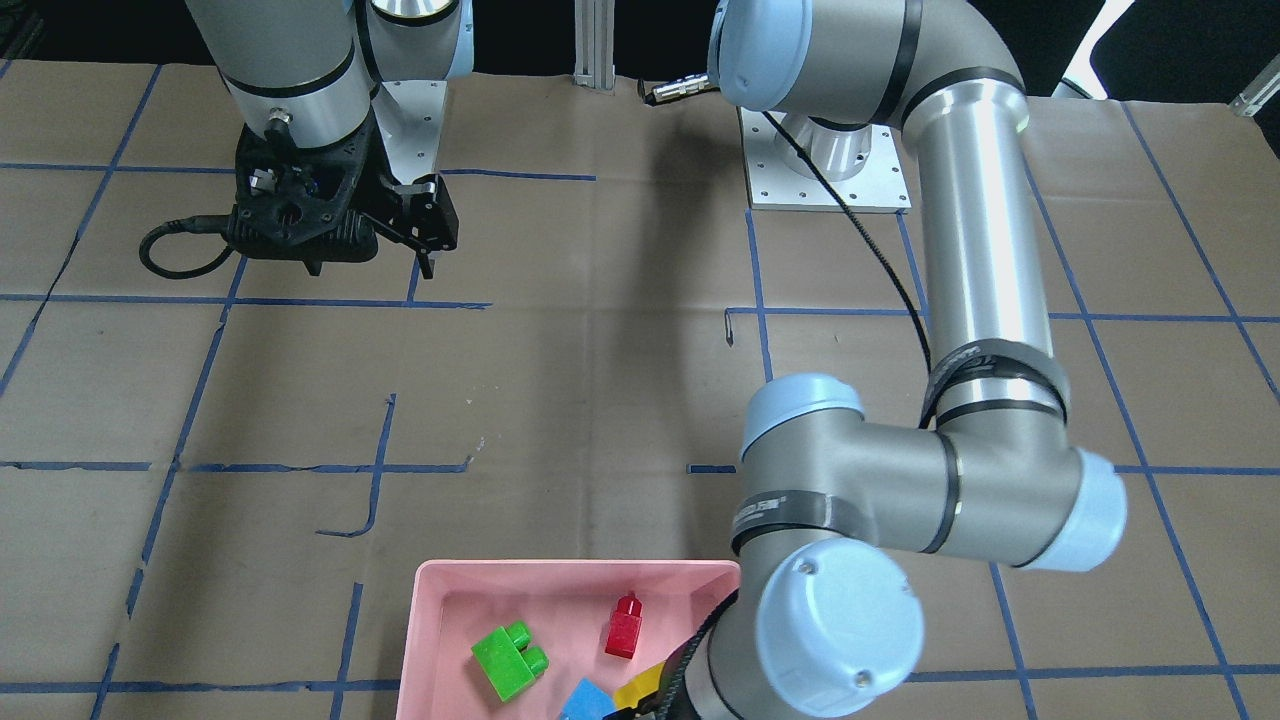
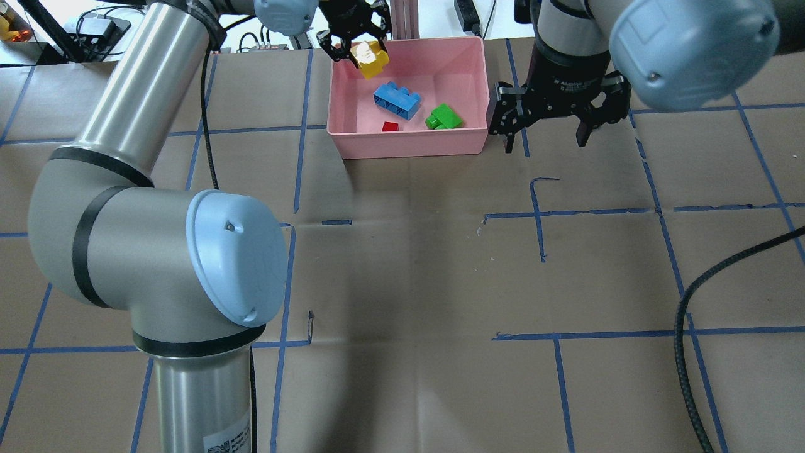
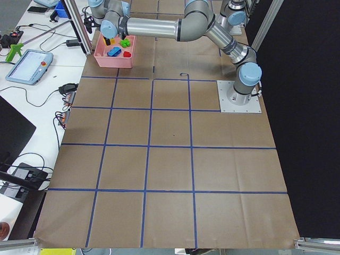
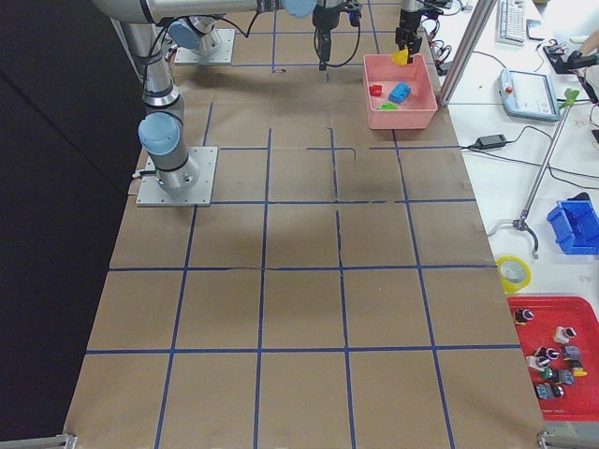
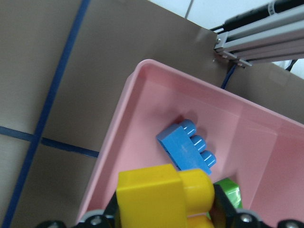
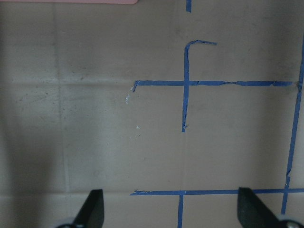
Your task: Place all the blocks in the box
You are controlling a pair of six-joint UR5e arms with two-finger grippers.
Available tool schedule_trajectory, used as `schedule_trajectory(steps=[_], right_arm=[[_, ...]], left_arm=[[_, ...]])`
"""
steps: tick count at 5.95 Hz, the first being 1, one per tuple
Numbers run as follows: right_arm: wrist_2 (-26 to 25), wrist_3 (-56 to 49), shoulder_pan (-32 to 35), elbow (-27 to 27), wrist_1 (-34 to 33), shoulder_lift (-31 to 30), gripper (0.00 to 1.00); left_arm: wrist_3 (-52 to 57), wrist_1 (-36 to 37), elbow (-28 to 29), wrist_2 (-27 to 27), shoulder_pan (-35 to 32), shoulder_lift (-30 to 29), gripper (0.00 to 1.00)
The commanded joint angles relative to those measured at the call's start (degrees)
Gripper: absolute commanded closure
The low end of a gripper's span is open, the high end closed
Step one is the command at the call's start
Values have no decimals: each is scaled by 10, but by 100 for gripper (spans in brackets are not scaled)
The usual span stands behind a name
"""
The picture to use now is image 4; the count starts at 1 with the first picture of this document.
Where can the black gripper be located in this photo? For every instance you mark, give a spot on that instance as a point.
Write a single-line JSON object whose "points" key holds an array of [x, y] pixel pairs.
{"points": [[322, 18], [408, 18]]}

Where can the yellow toy block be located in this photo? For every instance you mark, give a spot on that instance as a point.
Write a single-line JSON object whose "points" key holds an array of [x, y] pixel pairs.
{"points": [[400, 57]]}

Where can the blue toy block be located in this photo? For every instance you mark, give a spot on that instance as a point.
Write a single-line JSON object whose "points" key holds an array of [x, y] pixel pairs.
{"points": [[399, 93]]}

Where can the red toy block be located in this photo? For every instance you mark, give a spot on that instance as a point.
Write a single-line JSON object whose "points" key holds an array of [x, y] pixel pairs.
{"points": [[376, 90]]}

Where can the green toy block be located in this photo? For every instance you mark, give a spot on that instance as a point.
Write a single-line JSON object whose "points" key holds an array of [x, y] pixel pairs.
{"points": [[388, 106]]}

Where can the pink plastic box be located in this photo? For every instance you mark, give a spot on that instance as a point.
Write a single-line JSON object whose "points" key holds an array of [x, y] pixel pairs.
{"points": [[416, 111]]}

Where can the white keyboard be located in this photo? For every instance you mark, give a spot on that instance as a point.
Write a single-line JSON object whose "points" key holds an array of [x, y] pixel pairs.
{"points": [[510, 25]]}

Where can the blue teach pendant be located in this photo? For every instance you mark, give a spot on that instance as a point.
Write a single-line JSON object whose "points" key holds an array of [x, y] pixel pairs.
{"points": [[528, 95]]}

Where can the black laptop charger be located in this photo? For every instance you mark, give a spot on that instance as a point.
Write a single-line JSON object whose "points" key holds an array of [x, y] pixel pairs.
{"points": [[490, 142]]}

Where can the person in background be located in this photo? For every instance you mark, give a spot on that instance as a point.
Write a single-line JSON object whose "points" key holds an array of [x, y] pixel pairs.
{"points": [[580, 60]]}

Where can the blue storage bin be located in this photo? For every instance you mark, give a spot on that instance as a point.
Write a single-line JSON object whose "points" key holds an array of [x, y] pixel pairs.
{"points": [[575, 225]]}

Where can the yellow tape roll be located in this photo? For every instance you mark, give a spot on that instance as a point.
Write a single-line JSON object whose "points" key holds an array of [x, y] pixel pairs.
{"points": [[514, 274]]}

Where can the black white push button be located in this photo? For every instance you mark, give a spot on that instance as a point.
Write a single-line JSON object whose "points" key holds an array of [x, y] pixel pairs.
{"points": [[523, 316]]}

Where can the red plastic tray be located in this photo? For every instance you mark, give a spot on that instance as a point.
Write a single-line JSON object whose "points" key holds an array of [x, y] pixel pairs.
{"points": [[580, 400]]}

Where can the black pink push button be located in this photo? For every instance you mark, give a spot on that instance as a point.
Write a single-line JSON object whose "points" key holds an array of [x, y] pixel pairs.
{"points": [[542, 357]]}

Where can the green push button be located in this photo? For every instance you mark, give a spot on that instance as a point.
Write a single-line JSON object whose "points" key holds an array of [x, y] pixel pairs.
{"points": [[558, 376]]}

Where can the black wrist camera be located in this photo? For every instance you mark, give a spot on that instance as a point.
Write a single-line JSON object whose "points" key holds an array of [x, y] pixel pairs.
{"points": [[352, 7]]}

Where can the aluminium frame post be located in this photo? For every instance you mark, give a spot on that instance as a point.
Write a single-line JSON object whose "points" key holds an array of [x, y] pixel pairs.
{"points": [[472, 33]]}

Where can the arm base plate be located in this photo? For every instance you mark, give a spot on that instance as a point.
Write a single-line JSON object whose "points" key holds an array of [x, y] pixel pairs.
{"points": [[191, 185], [215, 48]]}

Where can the white push button switch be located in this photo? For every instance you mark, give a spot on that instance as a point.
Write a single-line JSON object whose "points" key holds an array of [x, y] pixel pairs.
{"points": [[563, 334]]}

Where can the grey yellow switch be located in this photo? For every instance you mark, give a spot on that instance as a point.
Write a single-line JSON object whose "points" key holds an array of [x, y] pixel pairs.
{"points": [[572, 356]]}

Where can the blue black switch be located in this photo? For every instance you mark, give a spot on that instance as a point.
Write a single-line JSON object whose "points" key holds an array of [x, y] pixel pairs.
{"points": [[547, 391]]}

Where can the aluminium corner bracket right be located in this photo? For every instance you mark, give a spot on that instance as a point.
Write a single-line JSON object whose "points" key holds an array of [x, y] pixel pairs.
{"points": [[549, 440]]}

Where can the aluminium corner bracket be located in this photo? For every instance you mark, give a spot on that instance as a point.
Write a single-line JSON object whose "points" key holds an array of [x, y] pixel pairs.
{"points": [[62, 441], [549, 440]]}

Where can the aluminium corner bracket left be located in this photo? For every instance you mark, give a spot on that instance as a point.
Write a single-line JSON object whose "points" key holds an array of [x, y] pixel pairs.
{"points": [[62, 441]]}

